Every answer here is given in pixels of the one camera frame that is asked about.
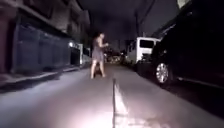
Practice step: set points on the building with dark gate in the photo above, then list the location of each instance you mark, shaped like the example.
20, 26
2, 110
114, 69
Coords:
36, 36

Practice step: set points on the white van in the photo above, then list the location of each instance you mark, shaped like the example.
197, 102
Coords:
143, 48

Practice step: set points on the person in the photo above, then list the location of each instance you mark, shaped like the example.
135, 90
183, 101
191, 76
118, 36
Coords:
97, 50

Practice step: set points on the raised kerb sidewalk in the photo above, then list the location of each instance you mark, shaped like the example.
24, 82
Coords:
23, 78

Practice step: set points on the grey concrete road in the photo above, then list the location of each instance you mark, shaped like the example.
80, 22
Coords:
83, 100

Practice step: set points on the dark parked car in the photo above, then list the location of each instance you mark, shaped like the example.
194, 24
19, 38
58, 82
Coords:
190, 50

